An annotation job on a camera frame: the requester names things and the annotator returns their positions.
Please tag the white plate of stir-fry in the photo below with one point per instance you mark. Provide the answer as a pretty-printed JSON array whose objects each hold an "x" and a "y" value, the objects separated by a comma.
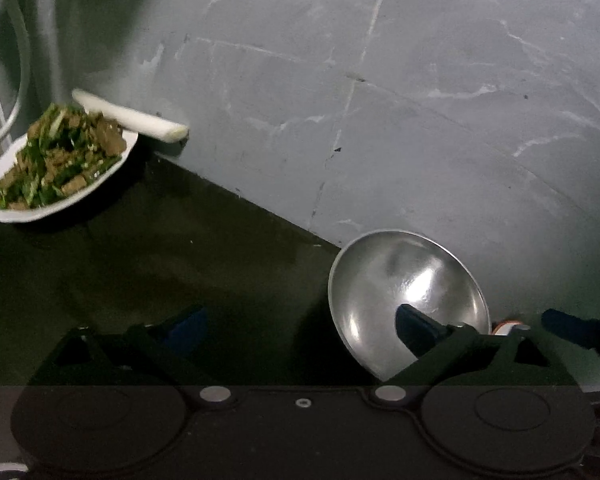
[{"x": 64, "y": 156}]

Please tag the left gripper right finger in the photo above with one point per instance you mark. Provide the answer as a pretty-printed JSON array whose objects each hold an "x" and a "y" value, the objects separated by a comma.
[{"x": 460, "y": 356}]

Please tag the white ceramic bowl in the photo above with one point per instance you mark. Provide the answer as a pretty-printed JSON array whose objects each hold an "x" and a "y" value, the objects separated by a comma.
[{"x": 503, "y": 329}]

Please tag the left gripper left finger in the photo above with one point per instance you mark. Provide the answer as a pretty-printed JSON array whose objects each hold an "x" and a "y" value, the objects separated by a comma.
[{"x": 196, "y": 348}]

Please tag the deep steel bowl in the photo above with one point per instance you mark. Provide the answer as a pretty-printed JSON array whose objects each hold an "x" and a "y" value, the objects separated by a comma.
[{"x": 380, "y": 270}]

